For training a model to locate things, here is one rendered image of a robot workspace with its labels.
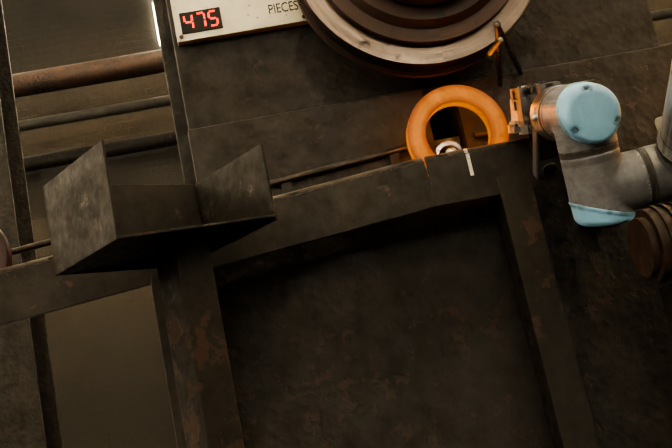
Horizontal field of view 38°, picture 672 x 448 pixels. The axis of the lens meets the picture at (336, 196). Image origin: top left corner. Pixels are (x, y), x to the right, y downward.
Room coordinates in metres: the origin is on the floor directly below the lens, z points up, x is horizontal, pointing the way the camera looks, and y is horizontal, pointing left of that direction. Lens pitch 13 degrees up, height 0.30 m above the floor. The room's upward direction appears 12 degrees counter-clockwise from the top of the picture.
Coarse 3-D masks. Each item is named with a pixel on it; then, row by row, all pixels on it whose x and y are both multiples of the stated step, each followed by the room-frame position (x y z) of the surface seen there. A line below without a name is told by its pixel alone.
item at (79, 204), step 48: (96, 144) 1.25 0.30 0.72; (48, 192) 1.38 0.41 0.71; (96, 192) 1.27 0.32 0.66; (144, 192) 1.50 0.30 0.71; (192, 192) 1.56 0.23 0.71; (240, 192) 1.47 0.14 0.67; (96, 240) 1.28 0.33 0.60; (144, 240) 1.31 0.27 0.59; (192, 240) 1.39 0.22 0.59; (192, 288) 1.39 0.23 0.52; (192, 336) 1.38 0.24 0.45; (192, 384) 1.38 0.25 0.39; (192, 432) 1.40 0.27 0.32; (240, 432) 1.41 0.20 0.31
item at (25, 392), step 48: (0, 0) 4.37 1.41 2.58; (0, 48) 4.36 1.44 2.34; (0, 96) 4.36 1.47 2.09; (0, 144) 4.07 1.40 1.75; (0, 192) 4.06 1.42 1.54; (0, 336) 4.06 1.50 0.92; (0, 384) 4.05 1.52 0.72; (48, 384) 4.36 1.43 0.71; (0, 432) 4.05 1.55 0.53; (48, 432) 4.36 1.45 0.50
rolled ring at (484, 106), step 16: (432, 96) 1.70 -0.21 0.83; (448, 96) 1.70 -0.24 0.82; (464, 96) 1.70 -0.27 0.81; (480, 96) 1.70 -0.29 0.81; (416, 112) 1.69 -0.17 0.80; (432, 112) 1.70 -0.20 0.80; (480, 112) 1.71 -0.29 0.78; (496, 112) 1.70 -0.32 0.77; (416, 128) 1.69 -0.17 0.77; (496, 128) 1.70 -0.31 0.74; (416, 144) 1.69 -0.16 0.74
